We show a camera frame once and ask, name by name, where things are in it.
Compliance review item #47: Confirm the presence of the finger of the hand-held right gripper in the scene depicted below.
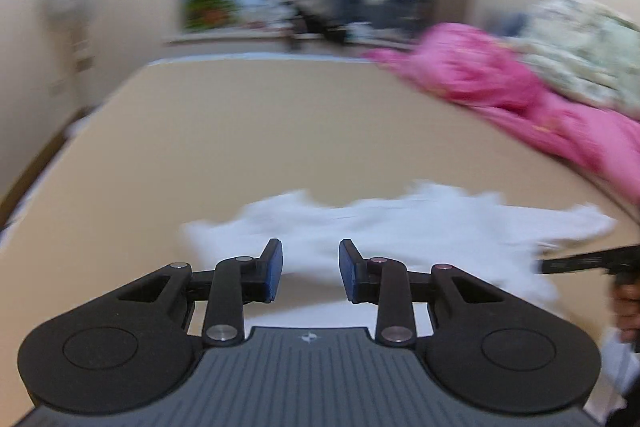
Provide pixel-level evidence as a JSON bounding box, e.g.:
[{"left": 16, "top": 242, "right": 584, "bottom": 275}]
[{"left": 537, "top": 248, "right": 616, "bottom": 276}]

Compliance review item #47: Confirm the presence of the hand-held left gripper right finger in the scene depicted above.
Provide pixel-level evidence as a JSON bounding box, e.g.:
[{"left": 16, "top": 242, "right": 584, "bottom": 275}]
[{"left": 339, "top": 238, "right": 506, "bottom": 348}]

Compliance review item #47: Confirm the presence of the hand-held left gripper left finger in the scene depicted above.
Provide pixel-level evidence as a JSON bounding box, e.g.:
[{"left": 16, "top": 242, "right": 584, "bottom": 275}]
[{"left": 117, "top": 238, "right": 284, "bottom": 348}]

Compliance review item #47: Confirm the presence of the white long-sleeved top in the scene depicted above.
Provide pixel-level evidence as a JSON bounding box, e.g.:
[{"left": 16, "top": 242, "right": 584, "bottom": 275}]
[{"left": 182, "top": 179, "right": 618, "bottom": 340}]

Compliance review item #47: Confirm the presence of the pile of grey clothes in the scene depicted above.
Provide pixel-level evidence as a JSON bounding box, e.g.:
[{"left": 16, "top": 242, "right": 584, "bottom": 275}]
[{"left": 267, "top": 0, "right": 351, "bottom": 52}]

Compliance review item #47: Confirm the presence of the person's right hand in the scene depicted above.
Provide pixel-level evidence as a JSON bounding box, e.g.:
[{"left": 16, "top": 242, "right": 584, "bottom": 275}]
[{"left": 611, "top": 279, "right": 640, "bottom": 343}]

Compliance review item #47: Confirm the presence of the beige bed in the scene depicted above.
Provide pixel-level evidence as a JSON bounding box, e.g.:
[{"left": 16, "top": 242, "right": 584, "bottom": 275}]
[{"left": 0, "top": 57, "right": 640, "bottom": 427}]

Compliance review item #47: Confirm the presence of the pale floral quilt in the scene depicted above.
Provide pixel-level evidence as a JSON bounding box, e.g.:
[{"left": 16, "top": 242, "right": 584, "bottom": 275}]
[{"left": 487, "top": 0, "right": 640, "bottom": 118}]

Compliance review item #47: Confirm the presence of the pink quilt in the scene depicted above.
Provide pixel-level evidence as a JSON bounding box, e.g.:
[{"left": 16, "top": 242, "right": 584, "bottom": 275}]
[{"left": 362, "top": 22, "right": 640, "bottom": 202}]

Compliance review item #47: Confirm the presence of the potted green plant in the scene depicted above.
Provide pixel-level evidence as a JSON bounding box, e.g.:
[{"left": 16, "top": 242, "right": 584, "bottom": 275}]
[{"left": 185, "top": 0, "right": 242, "bottom": 30}]

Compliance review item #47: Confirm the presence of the clear plastic storage bin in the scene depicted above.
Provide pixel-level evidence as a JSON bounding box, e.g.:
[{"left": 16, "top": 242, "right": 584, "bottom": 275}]
[{"left": 342, "top": 0, "right": 438, "bottom": 40}]

